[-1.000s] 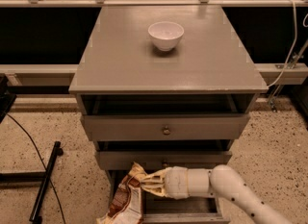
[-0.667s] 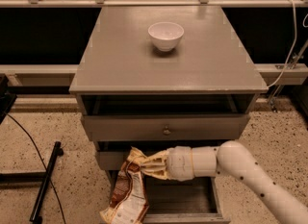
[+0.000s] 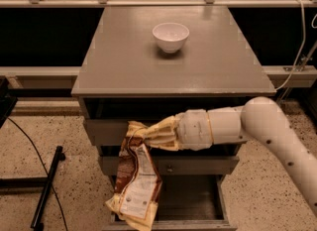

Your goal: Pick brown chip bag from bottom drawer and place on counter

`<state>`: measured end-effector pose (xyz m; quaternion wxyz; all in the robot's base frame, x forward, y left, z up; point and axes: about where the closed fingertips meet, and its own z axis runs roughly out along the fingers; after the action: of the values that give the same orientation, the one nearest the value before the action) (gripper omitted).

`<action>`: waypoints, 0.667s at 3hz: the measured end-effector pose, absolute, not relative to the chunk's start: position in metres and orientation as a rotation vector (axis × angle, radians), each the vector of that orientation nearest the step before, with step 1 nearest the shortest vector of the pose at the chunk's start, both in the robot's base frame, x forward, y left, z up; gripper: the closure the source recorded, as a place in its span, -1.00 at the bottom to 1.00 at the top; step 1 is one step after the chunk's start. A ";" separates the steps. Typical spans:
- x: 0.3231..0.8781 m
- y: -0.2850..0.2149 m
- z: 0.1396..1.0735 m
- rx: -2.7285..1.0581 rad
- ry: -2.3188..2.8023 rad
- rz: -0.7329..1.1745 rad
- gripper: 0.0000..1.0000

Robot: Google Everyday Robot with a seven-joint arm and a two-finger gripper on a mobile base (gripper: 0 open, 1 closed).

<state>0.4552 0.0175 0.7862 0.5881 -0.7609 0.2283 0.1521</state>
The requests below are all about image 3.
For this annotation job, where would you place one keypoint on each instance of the brown chip bag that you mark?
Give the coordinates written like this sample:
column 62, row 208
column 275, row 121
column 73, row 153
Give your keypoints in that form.
column 137, row 185

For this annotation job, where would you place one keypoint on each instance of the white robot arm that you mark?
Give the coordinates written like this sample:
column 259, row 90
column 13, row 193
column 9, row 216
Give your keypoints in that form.
column 260, row 118

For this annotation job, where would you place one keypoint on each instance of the bottom grey drawer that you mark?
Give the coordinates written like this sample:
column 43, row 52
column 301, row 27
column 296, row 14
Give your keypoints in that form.
column 192, row 203

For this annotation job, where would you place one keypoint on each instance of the grey drawer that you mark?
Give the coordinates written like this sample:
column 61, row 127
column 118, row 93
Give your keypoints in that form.
column 192, row 203
column 174, row 165
column 111, row 132

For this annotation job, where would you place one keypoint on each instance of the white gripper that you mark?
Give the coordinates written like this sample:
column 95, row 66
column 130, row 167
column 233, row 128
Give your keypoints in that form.
column 194, row 129

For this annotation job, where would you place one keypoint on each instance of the black metal stand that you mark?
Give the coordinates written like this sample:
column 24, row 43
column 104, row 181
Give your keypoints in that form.
column 45, row 183

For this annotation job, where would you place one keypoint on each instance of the top grey drawer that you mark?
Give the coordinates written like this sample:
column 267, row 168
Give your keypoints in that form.
column 111, row 132

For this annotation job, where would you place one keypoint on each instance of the metal railing frame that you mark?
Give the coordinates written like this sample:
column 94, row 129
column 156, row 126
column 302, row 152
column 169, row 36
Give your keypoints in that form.
column 49, row 2

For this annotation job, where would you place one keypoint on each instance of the white ceramic bowl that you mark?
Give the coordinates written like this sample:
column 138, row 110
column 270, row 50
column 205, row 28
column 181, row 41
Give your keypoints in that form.
column 170, row 37

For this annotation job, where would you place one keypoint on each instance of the middle grey drawer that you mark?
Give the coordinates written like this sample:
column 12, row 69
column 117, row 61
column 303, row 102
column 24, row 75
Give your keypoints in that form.
column 174, row 165

